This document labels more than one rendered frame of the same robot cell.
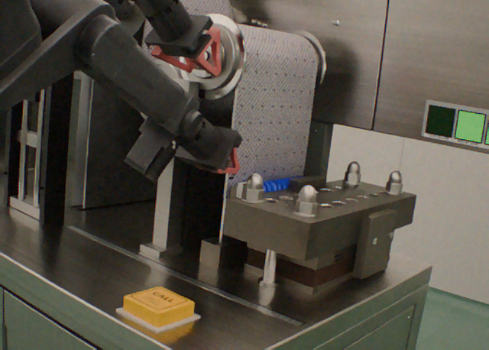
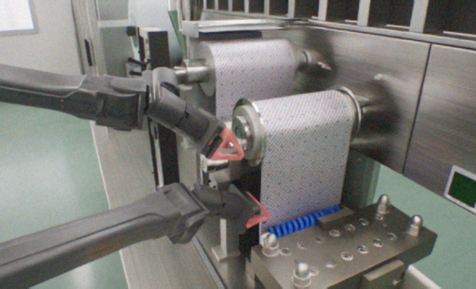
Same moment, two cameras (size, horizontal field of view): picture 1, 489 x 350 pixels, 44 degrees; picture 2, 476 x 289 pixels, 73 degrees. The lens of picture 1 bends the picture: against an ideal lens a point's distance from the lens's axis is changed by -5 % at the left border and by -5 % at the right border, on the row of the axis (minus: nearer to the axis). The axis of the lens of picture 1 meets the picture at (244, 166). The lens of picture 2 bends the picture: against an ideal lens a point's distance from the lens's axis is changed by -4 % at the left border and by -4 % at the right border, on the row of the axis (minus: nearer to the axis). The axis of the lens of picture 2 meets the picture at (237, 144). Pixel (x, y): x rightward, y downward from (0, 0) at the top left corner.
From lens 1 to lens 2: 58 cm
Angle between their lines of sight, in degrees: 29
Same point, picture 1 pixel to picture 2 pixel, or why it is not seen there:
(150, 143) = not seen: hidden behind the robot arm
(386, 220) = (389, 275)
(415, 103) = (441, 164)
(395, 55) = (428, 116)
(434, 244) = not seen: outside the picture
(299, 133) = (334, 175)
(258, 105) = (286, 169)
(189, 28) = (204, 132)
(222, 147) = (242, 217)
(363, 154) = not seen: hidden behind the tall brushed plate
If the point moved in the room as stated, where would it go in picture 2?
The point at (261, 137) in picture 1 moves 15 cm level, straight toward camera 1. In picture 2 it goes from (292, 189) to (266, 226)
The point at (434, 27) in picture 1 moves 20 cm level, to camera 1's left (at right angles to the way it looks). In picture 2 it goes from (471, 97) to (360, 83)
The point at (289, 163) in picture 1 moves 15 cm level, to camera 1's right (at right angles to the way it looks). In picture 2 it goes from (324, 197) to (389, 213)
